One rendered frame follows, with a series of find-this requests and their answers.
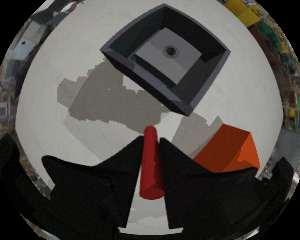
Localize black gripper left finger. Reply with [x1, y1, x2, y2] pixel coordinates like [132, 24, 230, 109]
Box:
[41, 135, 145, 228]

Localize red peg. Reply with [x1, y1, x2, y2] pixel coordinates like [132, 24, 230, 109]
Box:
[139, 125, 165, 200]

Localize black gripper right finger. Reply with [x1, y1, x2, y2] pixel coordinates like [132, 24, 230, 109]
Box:
[158, 137, 258, 229]

